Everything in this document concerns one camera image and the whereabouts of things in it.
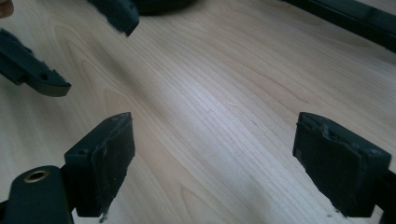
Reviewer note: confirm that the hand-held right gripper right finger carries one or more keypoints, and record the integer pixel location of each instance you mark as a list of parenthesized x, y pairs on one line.
[(339, 165)]

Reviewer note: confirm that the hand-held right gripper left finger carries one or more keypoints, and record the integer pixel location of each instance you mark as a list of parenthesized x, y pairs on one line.
[(102, 165)]

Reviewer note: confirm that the black leather shoe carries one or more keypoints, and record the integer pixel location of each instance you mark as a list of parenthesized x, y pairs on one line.
[(165, 5)]

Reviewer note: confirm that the red and black shoe rack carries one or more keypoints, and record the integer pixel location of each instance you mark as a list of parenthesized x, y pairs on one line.
[(358, 18)]

